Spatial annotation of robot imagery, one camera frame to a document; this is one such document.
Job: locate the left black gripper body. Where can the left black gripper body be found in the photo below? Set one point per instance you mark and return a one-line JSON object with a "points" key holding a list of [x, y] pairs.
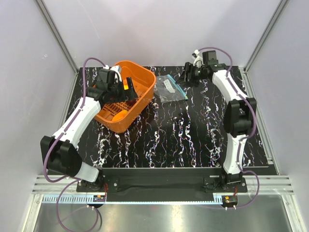
{"points": [[118, 93]]}

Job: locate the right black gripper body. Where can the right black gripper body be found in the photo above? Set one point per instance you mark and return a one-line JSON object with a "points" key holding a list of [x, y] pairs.
{"points": [[197, 75]]}

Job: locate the orange plastic basket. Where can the orange plastic basket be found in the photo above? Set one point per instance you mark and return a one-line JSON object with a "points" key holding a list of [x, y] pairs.
{"points": [[144, 81]]}

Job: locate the clear zip top bag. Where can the clear zip top bag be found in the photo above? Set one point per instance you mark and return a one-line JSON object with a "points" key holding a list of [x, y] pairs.
{"points": [[168, 90]]}

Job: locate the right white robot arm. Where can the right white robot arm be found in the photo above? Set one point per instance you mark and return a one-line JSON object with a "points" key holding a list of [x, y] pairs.
{"points": [[239, 118]]}

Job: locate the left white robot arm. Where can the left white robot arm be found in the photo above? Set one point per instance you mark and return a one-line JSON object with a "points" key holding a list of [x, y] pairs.
{"points": [[60, 155]]}

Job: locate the orange carrot piece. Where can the orange carrot piece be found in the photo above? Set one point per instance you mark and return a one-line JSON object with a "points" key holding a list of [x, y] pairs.
{"points": [[120, 115]]}

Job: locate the left connector box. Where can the left connector box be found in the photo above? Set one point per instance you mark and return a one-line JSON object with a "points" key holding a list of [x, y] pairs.
{"points": [[100, 198]]}

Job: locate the connector box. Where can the connector box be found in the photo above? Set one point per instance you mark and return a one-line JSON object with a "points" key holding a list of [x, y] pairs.
{"points": [[230, 201], [100, 198]]}

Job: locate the right connector box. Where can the right connector box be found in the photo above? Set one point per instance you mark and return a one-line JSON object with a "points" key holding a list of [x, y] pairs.
{"points": [[230, 201]]}

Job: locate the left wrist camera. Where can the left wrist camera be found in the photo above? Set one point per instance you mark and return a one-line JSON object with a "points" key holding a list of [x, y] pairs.
{"points": [[110, 75]]}

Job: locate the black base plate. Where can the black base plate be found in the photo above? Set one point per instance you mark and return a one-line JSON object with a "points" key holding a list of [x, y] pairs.
{"points": [[179, 172]]}

